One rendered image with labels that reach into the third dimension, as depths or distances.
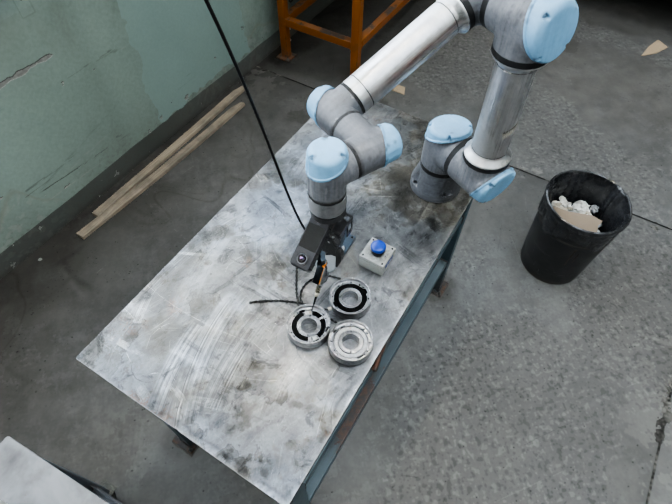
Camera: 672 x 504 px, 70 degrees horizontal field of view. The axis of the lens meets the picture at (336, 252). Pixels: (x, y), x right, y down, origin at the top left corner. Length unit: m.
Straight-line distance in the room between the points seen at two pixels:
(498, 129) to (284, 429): 0.81
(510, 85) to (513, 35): 0.12
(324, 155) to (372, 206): 0.59
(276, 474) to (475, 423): 1.09
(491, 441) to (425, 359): 0.38
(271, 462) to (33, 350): 1.49
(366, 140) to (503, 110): 0.36
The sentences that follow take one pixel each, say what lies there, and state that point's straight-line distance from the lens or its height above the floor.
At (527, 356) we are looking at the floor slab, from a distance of 2.19.
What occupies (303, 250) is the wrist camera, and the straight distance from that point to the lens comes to 0.98.
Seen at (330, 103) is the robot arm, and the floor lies 1.27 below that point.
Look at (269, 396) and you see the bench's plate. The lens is 1.14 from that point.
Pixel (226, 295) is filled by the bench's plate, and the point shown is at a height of 0.80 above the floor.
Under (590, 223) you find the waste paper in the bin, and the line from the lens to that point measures 2.21.
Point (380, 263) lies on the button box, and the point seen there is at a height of 0.84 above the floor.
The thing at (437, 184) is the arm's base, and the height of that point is 0.86.
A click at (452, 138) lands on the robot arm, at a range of 1.31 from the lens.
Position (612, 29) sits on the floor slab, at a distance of 4.24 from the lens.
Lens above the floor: 1.87
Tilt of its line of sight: 55 degrees down
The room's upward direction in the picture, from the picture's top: 1 degrees clockwise
